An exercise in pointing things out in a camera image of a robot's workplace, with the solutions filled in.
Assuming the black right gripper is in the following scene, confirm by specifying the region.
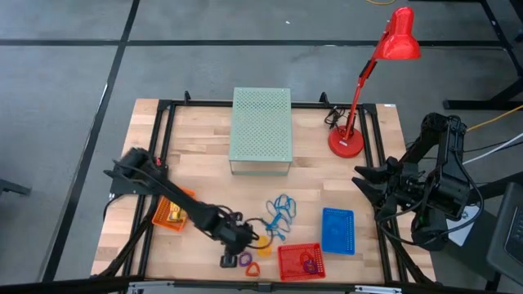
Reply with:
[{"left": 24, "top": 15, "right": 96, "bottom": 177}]
[{"left": 351, "top": 157, "right": 434, "bottom": 221}]

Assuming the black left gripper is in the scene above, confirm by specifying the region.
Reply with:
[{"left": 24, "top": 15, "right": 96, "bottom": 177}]
[{"left": 210, "top": 210, "right": 261, "bottom": 269}]

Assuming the blue rubber band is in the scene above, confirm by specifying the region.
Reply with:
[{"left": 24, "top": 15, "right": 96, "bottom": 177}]
[
  {"left": 269, "top": 228, "right": 292, "bottom": 242},
  {"left": 272, "top": 194, "right": 298, "bottom": 220},
  {"left": 261, "top": 216, "right": 287, "bottom": 232},
  {"left": 266, "top": 199, "right": 283, "bottom": 220}
]

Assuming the red plastic basket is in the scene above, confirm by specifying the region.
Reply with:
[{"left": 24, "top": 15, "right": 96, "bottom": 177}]
[{"left": 277, "top": 243, "right": 327, "bottom": 283}]

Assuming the blue plastic basket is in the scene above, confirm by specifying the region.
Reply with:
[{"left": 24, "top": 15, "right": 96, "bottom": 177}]
[{"left": 320, "top": 207, "right": 356, "bottom": 256}]

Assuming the orange plastic basket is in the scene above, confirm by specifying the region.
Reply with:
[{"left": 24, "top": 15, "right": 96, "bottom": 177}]
[{"left": 151, "top": 187, "right": 196, "bottom": 233}]

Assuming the green perforated metal shelf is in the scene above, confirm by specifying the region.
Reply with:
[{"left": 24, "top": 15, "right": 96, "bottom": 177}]
[{"left": 228, "top": 87, "right": 293, "bottom": 177}]

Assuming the black desk leg bar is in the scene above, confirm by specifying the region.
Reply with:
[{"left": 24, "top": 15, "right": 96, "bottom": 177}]
[{"left": 469, "top": 170, "right": 523, "bottom": 205}]

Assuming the black desk base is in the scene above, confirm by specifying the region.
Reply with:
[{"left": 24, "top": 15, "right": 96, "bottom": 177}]
[{"left": 443, "top": 0, "right": 523, "bottom": 110}]

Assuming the red desk lamp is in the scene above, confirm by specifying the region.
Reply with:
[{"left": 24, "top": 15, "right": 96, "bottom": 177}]
[{"left": 328, "top": 7, "right": 422, "bottom": 159}]

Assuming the white box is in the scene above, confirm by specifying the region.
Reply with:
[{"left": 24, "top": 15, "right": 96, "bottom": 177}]
[{"left": 445, "top": 203, "right": 482, "bottom": 247}]

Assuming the black furniture foot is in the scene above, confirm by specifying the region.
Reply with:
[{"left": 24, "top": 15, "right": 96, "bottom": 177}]
[{"left": 0, "top": 178, "right": 32, "bottom": 196}]

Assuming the black lamp cable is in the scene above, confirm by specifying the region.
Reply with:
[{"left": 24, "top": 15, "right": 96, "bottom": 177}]
[{"left": 324, "top": 105, "right": 349, "bottom": 130}]

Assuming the white cable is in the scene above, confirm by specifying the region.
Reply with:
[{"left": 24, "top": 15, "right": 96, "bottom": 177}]
[{"left": 463, "top": 132, "right": 523, "bottom": 167}]

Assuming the black metal table frame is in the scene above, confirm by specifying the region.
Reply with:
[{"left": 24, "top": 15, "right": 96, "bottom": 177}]
[{"left": 92, "top": 90, "right": 436, "bottom": 287}]

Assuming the black rail with silver brackets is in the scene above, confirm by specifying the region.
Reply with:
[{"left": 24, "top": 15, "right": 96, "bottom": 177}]
[{"left": 0, "top": 275, "right": 523, "bottom": 294}]

